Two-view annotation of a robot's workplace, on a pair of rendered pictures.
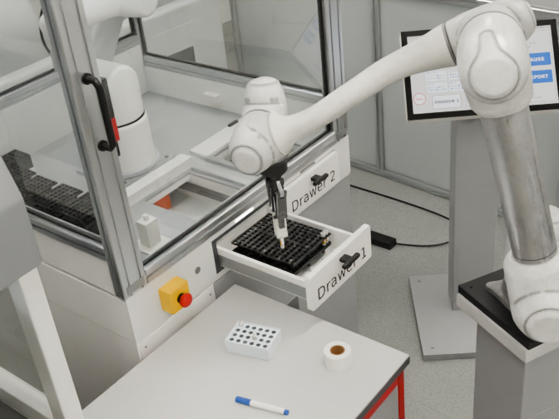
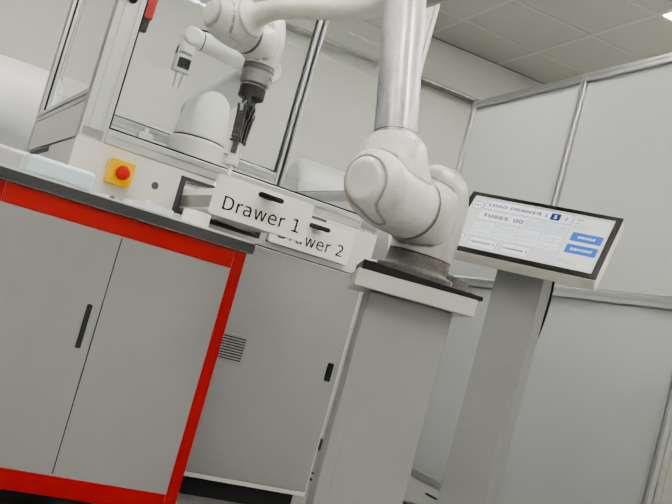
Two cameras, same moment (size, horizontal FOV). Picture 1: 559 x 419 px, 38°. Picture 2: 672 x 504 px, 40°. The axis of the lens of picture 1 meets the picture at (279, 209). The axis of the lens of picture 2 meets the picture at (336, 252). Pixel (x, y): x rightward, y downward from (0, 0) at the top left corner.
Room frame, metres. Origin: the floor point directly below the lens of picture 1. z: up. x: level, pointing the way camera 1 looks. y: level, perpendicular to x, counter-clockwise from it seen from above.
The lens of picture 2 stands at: (-0.43, -1.29, 0.62)
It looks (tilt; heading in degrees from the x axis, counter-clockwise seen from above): 5 degrees up; 22
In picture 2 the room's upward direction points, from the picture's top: 15 degrees clockwise
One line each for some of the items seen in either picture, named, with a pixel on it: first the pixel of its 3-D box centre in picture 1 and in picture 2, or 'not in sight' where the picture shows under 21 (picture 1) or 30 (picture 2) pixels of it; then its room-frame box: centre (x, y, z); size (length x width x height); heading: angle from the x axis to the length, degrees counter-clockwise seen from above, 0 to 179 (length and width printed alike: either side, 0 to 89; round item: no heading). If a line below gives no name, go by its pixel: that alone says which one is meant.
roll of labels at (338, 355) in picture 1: (338, 356); (195, 219); (1.53, -0.10, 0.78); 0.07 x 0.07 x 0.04
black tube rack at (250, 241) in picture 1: (281, 246); not in sight; (1.91, 0.01, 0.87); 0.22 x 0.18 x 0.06; 49
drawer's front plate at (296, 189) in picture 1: (311, 184); (311, 236); (2.22, -0.11, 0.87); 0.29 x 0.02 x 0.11; 139
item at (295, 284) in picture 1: (279, 247); (234, 211); (1.91, 0.01, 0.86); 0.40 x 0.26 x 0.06; 49
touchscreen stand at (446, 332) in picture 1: (475, 209); (487, 403); (2.52, -0.73, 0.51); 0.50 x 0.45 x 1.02; 175
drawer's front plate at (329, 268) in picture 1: (339, 266); (262, 208); (1.78, -0.15, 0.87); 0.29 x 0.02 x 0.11; 139
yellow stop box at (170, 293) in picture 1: (175, 295); (119, 173); (1.73, 0.30, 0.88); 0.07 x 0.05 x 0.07; 139
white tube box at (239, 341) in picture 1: (253, 340); (146, 211); (1.62, 0.11, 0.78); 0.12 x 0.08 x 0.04; 64
